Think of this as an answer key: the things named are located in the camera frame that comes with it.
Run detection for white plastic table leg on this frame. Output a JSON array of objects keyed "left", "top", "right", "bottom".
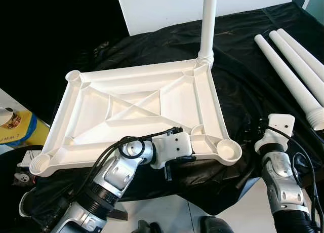
[
  {"left": 196, "top": 0, "right": 218, "bottom": 67},
  {"left": 254, "top": 34, "right": 324, "bottom": 131},
  {"left": 268, "top": 30, "right": 324, "bottom": 106},
  {"left": 276, "top": 28, "right": 324, "bottom": 83}
]

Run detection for grey robot left leg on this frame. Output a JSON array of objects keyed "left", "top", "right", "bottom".
[{"left": 137, "top": 220, "right": 163, "bottom": 233}]

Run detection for grey robot leg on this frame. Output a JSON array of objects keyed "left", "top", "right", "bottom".
[
  {"left": 200, "top": 216, "right": 234, "bottom": 233},
  {"left": 137, "top": 220, "right": 163, "bottom": 233}
]

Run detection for brown wooden table beam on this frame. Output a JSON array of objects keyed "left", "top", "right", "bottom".
[{"left": 109, "top": 208, "right": 127, "bottom": 221}]

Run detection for grey robot right leg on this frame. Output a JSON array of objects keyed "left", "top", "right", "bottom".
[{"left": 200, "top": 216, "right": 234, "bottom": 233}]

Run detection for black plastic table cover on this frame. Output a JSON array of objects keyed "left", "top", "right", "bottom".
[{"left": 15, "top": 3, "right": 324, "bottom": 216}]

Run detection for yellow and blue box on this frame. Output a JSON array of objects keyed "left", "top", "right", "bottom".
[{"left": 0, "top": 110, "right": 51, "bottom": 146}]

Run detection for small white box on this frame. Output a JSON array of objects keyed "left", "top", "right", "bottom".
[{"left": 18, "top": 151, "right": 35, "bottom": 169}]

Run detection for black equipment bag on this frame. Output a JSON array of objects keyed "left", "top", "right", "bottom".
[{"left": 0, "top": 146, "right": 51, "bottom": 233}]

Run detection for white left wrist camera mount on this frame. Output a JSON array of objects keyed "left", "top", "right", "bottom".
[{"left": 151, "top": 132, "right": 194, "bottom": 169}]

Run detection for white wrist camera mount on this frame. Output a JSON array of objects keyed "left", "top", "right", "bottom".
[
  {"left": 255, "top": 114, "right": 296, "bottom": 153},
  {"left": 151, "top": 132, "right": 194, "bottom": 169}
]

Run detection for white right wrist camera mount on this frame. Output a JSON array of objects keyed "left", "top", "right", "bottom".
[{"left": 255, "top": 114, "right": 296, "bottom": 153}]

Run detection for white curved strap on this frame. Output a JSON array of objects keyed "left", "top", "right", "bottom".
[{"left": 18, "top": 191, "right": 32, "bottom": 217}]

